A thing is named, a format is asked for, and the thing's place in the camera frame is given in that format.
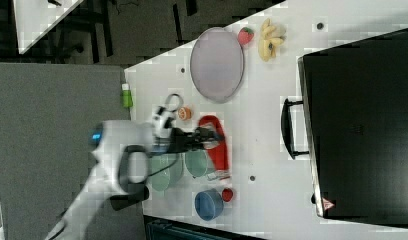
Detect white background table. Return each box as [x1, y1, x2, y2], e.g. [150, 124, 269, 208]
[12, 0, 85, 54]

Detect red plush strawberry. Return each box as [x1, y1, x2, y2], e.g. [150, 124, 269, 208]
[237, 27, 254, 45]

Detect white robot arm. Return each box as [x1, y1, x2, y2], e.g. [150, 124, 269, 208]
[44, 119, 225, 240]

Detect green bottle white cap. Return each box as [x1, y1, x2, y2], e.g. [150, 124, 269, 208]
[122, 83, 133, 108]

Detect blue cup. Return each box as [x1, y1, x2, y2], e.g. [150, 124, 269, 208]
[194, 189, 224, 221]

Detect orange slice toy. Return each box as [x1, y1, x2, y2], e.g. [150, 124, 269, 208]
[178, 107, 192, 121]

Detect red plush ketchup bottle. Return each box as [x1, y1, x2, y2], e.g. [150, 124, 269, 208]
[198, 115, 231, 180]

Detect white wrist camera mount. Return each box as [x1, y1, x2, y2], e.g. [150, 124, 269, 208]
[151, 106, 175, 138]

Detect yellow plush banana bunch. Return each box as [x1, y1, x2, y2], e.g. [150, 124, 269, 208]
[258, 18, 286, 62]

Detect black toaster oven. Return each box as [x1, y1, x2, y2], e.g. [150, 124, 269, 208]
[281, 28, 408, 229]

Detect lavender round plate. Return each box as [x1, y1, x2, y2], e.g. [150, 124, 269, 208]
[190, 27, 244, 103]

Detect green oval strainer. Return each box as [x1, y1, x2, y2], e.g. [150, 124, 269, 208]
[150, 154, 183, 192]

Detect small red toy fruit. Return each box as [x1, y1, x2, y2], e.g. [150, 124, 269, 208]
[222, 188, 233, 202]

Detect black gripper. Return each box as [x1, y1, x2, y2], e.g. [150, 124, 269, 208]
[152, 128, 225, 155]

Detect green mug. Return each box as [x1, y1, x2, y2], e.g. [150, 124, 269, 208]
[185, 150, 219, 181]

